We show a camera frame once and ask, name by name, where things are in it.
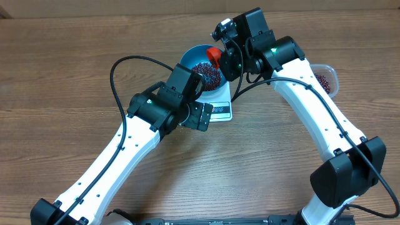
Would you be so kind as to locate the white digital kitchen scale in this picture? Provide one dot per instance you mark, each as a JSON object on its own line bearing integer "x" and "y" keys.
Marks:
{"x": 220, "y": 99}

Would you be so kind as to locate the clear plastic container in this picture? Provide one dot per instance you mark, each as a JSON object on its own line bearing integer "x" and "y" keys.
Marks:
{"x": 331, "y": 75}

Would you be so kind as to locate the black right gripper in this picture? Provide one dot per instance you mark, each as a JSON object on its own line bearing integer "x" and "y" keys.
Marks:
{"x": 230, "y": 66}

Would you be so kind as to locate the red beans in bowl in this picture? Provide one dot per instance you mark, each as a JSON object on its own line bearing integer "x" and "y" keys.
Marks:
{"x": 212, "y": 76}

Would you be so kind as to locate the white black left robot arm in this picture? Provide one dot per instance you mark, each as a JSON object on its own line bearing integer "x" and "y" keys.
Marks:
{"x": 151, "y": 115}

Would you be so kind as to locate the teal plastic bowl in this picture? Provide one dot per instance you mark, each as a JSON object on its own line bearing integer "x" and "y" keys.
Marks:
{"x": 195, "y": 55}

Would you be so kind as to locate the red scoop blue handle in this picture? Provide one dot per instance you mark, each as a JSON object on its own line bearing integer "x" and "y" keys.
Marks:
{"x": 214, "y": 56}

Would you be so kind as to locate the red adzuki beans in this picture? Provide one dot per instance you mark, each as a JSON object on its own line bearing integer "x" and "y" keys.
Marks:
{"x": 323, "y": 81}

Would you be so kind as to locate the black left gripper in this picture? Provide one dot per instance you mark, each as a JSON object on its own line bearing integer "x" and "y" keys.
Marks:
{"x": 195, "y": 122}

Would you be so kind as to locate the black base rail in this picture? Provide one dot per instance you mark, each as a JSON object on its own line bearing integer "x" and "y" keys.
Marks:
{"x": 225, "y": 221}

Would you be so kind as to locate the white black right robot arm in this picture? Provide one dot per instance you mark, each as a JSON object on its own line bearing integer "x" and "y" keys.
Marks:
{"x": 351, "y": 162}

